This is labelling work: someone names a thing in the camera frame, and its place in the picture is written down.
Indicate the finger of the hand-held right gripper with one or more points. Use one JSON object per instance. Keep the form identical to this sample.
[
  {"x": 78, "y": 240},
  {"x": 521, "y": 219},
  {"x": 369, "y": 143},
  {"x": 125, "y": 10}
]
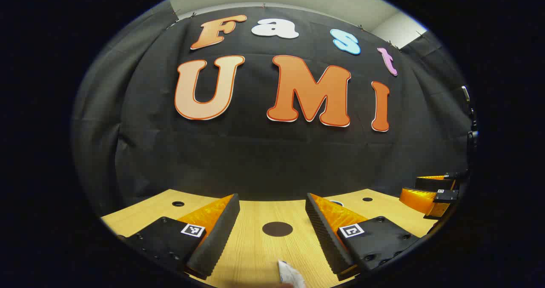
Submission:
[
  {"x": 419, "y": 198},
  {"x": 438, "y": 183}
]

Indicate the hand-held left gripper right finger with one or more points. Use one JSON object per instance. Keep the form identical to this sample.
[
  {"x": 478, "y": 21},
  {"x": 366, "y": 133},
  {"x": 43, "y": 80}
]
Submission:
[{"x": 325, "y": 237}]

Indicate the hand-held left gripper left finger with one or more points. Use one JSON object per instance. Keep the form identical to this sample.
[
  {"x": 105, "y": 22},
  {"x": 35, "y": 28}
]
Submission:
[{"x": 215, "y": 237}]

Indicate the dark round coaster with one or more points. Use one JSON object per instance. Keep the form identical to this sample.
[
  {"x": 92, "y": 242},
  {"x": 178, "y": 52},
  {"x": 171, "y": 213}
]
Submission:
[{"x": 277, "y": 229}]

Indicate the white toothpaste tube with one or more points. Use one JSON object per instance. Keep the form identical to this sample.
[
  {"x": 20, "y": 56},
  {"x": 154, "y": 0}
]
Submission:
[{"x": 290, "y": 275}]

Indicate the wooden desktop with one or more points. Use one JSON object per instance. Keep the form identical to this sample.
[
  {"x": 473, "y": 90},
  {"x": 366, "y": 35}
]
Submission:
[{"x": 255, "y": 254}]

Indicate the black backdrop cloth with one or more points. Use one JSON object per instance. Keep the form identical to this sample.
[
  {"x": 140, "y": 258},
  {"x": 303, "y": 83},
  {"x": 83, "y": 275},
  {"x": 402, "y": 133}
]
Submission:
[{"x": 255, "y": 160}]

